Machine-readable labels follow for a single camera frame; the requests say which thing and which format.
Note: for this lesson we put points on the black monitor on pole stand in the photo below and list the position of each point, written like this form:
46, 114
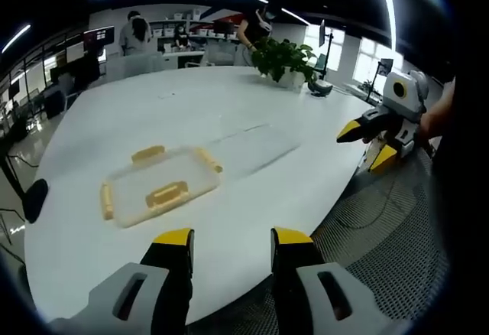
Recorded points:
324, 38

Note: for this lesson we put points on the tripod with small device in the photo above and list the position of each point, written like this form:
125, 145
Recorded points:
382, 79

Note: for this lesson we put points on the green potted plant white pot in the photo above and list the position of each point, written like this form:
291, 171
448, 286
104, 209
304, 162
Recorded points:
284, 59

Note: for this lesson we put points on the person's right hand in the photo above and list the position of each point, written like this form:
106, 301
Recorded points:
439, 109

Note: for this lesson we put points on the wall shelf with white bins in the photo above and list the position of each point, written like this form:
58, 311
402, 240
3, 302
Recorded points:
179, 21

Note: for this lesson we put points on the dark wall monitor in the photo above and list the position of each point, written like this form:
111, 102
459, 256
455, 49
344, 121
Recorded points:
99, 36

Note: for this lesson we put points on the clear lid with yellow clips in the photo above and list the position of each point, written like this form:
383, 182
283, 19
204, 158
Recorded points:
164, 186

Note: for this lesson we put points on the person's dark clothing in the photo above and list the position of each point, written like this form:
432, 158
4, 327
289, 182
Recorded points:
468, 159

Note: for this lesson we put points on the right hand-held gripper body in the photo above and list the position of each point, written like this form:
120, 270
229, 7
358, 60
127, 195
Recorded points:
407, 99

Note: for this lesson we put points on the black chair armrest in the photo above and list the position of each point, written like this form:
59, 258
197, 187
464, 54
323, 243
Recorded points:
36, 199

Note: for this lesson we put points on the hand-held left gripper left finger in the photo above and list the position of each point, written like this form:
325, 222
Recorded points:
130, 296

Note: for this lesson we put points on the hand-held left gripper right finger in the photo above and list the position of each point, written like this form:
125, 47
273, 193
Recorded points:
305, 293

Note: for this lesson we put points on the curved ceiling light strip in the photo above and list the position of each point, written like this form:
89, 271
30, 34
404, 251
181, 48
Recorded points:
387, 2

